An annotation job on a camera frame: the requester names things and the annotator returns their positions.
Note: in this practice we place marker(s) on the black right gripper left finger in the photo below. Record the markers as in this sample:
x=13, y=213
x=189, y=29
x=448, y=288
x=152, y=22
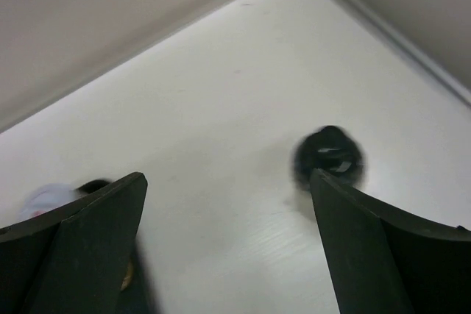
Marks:
x=78, y=258

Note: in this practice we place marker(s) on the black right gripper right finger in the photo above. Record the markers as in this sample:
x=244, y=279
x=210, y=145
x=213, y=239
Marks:
x=383, y=259

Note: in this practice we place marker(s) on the spice jar white red lid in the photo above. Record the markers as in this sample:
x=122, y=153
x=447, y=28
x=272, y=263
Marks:
x=46, y=198

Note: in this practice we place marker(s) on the black knob cap bottle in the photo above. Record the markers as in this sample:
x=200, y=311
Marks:
x=329, y=149

